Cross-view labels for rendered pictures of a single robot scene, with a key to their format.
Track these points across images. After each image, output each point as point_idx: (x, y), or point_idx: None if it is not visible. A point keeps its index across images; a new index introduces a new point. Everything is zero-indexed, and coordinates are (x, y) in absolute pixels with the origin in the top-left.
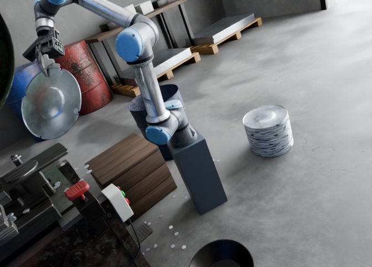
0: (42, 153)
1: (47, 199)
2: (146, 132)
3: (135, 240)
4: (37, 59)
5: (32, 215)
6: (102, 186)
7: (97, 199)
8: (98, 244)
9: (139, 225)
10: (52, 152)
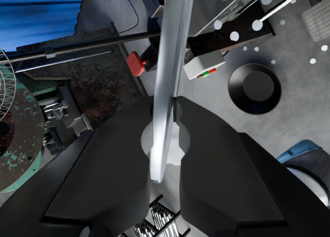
0: None
1: (158, 5)
2: (291, 149)
3: (314, 14)
4: (59, 159)
5: None
6: None
7: (187, 52)
8: None
9: None
10: None
